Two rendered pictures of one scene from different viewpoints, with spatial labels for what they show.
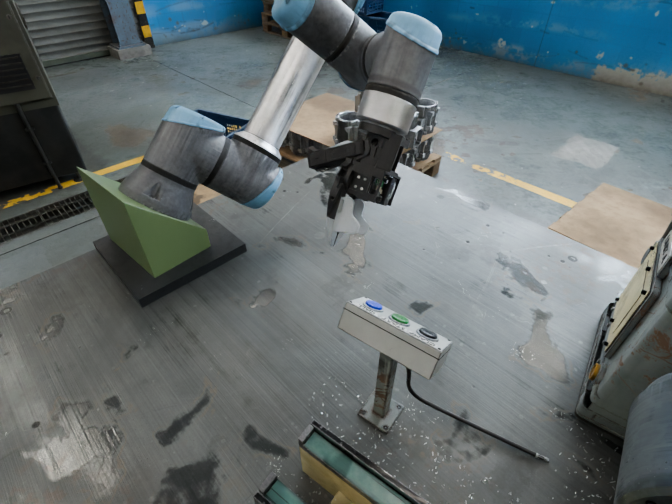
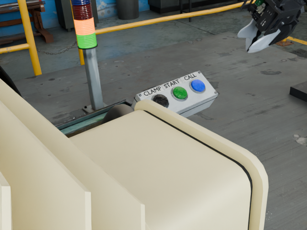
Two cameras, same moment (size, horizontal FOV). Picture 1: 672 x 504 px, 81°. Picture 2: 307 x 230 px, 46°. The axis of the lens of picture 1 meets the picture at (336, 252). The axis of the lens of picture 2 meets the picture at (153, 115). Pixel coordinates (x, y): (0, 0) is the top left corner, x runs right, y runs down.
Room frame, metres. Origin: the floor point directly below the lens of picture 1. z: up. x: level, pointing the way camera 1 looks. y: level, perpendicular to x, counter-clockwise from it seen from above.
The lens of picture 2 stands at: (0.57, -0.74, 1.38)
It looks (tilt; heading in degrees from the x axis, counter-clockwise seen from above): 29 degrees down; 108
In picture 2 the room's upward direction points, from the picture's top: 4 degrees counter-clockwise
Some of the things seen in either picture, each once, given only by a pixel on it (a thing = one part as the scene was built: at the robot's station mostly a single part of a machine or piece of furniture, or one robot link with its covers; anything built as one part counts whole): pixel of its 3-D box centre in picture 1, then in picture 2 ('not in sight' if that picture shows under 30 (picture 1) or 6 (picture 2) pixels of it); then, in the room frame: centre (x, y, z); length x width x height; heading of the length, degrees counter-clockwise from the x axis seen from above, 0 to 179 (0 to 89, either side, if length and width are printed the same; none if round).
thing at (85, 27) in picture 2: not in sight; (84, 25); (0.03, 0.27, 1.10); 0.06 x 0.06 x 0.04
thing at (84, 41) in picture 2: not in sight; (87, 39); (0.03, 0.27, 1.05); 0.06 x 0.06 x 0.04
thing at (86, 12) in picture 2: not in sight; (82, 10); (0.03, 0.27, 1.14); 0.06 x 0.06 x 0.04
